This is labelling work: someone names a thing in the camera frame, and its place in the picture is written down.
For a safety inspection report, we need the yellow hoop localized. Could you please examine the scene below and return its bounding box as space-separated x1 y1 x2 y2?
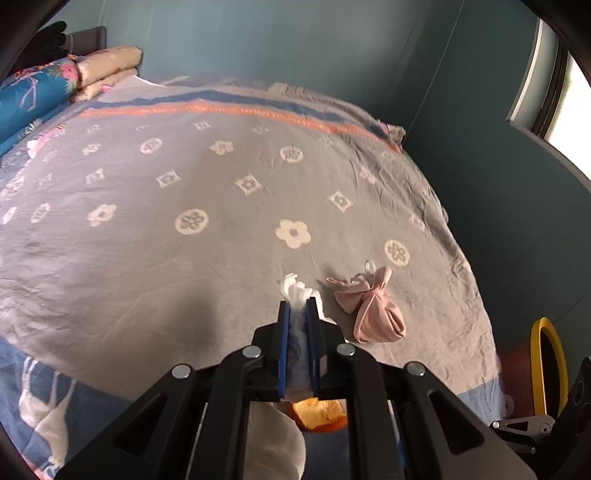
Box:
529 317 570 418

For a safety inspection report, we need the blue deer print blanket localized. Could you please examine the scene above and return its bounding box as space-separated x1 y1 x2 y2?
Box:
0 337 136 480

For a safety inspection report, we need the beige folded quilt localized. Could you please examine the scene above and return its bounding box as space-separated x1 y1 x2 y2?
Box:
69 45 142 103

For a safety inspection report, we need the blue floral folded quilt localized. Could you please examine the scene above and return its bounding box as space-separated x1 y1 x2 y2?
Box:
0 54 80 158

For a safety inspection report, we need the window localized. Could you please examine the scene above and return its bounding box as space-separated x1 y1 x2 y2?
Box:
507 17 591 191

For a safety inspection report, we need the pink cloth pouch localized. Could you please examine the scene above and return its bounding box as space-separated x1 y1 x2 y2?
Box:
326 266 407 344

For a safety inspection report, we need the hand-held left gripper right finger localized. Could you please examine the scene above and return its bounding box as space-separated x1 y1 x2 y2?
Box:
306 296 537 480

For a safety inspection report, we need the thin wall cable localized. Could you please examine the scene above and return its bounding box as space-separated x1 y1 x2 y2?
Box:
405 7 465 139

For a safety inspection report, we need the black clothing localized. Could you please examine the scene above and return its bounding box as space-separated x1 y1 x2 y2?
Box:
11 21 69 75

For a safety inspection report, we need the grey patterned bedsheet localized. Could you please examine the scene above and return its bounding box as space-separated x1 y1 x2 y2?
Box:
0 76 505 418

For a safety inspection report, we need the white tissue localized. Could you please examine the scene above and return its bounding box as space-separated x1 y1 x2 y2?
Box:
277 272 338 400

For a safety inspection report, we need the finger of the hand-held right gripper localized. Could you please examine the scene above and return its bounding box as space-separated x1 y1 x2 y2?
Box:
488 413 556 453

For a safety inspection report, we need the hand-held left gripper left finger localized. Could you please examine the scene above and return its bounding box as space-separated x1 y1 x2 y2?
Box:
55 301 291 480

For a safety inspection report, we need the white cloth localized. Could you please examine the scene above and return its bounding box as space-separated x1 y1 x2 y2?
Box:
244 401 308 480

